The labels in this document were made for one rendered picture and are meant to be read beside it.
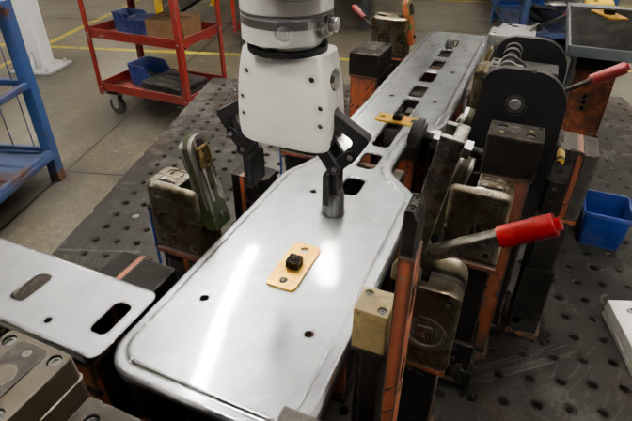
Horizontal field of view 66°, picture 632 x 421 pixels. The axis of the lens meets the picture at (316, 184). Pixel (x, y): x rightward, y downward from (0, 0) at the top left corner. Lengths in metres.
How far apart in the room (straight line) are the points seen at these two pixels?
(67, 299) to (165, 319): 0.12
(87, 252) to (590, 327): 1.04
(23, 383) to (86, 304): 0.16
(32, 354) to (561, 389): 0.77
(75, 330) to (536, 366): 0.72
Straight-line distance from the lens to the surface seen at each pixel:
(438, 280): 0.53
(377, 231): 0.67
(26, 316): 0.63
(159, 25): 3.25
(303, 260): 0.61
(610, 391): 0.98
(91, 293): 0.63
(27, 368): 0.49
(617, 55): 0.96
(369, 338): 0.49
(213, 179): 0.69
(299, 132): 0.47
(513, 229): 0.48
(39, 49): 4.85
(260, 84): 0.47
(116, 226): 1.26
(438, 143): 0.44
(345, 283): 0.59
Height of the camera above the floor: 1.40
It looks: 32 degrees down
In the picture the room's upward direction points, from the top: straight up
